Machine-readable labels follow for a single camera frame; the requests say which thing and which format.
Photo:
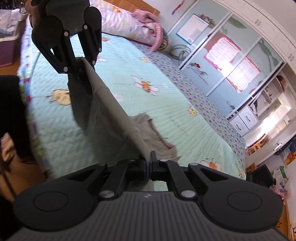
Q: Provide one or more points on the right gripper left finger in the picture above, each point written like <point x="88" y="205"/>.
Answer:
<point x="126" y="175"/>

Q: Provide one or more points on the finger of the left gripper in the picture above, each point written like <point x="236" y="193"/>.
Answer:
<point x="54" y="43"/>
<point x="91" y="35"/>

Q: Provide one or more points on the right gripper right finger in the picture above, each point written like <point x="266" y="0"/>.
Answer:
<point x="172" y="174"/>

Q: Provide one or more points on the grey t-shirt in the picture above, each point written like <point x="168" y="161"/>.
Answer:
<point x="112" y="134"/>

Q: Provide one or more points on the clear plastic storage box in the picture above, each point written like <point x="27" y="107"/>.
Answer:
<point x="12" y="29"/>

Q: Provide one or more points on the wooden headboard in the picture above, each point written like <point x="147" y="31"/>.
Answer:
<point x="131" y="5"/>

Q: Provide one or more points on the mint quilted bee bedspread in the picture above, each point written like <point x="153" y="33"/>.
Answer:
<point x="148" y="96"/>

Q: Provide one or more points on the pink fuzzy blanket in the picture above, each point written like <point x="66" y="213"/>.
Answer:
<point x="150" y="21"/>

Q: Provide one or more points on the colourful patterned pillow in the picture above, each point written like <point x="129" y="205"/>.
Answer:
<point x="165" y="41"/>

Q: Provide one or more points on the person's black clothing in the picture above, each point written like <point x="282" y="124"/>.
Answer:
<point x="14" y="118"/>

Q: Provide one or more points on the white standing fan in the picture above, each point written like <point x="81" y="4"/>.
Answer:
<point x="179" y="53"/>

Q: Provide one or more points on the wooden dining chair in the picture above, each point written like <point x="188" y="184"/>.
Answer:
<point x="258" y="144"/>

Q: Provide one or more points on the floral bed sheet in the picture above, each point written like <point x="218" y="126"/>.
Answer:
<point x="198" y="100"/>

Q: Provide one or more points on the white drawer unit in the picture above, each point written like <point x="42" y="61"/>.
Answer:
<point x="244" y="121"/>

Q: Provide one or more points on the black chair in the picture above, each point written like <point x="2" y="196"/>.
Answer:
<point x="261" y="176"/>

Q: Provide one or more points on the white sliding door wardrobe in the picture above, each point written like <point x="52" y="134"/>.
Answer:
<point x="237" y="53"/>

